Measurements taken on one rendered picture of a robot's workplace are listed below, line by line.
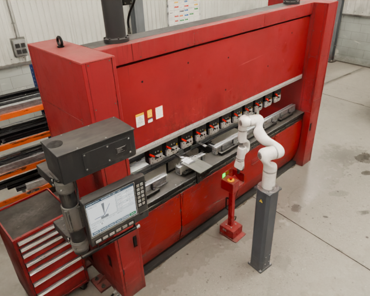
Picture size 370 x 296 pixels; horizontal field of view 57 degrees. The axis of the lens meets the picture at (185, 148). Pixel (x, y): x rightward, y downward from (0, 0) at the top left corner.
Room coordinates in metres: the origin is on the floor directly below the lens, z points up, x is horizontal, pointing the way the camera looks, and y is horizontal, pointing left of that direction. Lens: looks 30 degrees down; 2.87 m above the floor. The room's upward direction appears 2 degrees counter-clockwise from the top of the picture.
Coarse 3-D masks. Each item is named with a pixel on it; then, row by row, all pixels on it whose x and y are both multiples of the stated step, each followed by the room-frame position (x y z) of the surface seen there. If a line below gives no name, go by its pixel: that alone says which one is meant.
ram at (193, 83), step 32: (256, 32) 3.70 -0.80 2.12; (288, 32) 4.14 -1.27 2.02; (128, 64) 2.61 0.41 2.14; (160, 64) 2.80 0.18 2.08; (192, 64) 3.05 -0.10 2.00; (224, 64) 3.36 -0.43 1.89; (256, 64) 3.72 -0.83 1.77; (288, 64) 4.20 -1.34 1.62; (128, 96) 2.56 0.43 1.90; (160, 96) 2.78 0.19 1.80; (192, 96) 3.04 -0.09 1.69; (224, 96) 3.37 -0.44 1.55; (160, 128) 2.77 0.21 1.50; (192, 128) 3.04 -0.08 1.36
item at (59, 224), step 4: (56, 220) 1.91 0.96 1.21; (60, 220) 1.91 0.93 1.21; (64, 220) 1.91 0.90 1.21; (56, 224) 1.87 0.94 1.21; (60, 224) 1.87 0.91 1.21; (64, 224) 1.86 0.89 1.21; (56, 228) 1.87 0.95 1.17; (60, 228) 1.82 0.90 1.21; (64, 228) 1.82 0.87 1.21; (60, 232) 1.82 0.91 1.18; (64, 232) 1.79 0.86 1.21; (68, 232) 1.79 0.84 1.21; (64, 236) 1.78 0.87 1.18; (68, 236) 1.74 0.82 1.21; (68, 240) 1.75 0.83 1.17
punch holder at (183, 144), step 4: (188, 132) 2.99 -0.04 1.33; (192, 132) 3.03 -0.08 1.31; (180, 136) 2.94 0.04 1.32; (184, 136) 2.96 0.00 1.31; (188, 136) 2.99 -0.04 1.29; (192, 136) 3.03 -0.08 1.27; (180, 140) 2.94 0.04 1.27; (188, 140) 2.99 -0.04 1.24; (192, 140) 3.03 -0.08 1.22; (180, 144) 2.95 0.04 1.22; (184, 144) 2.95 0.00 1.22; (188, 144) 2.99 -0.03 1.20; (180, 148) 2.95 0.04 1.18; (184, 148) 2.95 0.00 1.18
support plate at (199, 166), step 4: (196, 160) 3.00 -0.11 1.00; (200, 160) 2.99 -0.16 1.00; (184, 164) 2.93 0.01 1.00; (188, 164) 2.92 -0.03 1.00; (192, 164) 2.92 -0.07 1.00; (196, 164) 2.92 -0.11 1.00; (200, 164) 2.91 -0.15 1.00; (204, 164) 2.91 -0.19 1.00; (208, 164) 2.91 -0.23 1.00; (192, 168) 2.86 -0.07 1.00; (196, 168) 2.85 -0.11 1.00; (200, 168) 2.85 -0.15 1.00; (204, 168) 2.85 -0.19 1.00; (208, 168) 2.85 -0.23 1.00; (200, 172) 2.78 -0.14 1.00
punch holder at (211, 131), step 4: (212, 120) 3.23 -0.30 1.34; (216, 120) 3.28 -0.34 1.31; (208, 124) 3.21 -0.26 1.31; (212, 124) 3.23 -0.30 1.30; (216, 124) 3.28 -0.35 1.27; (208, 128) 3.21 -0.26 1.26; (212, 128) 3.23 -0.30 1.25; (216, 128) 3.27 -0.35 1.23; (208, 132) 3.21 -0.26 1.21; (212, 132) 3.23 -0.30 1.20
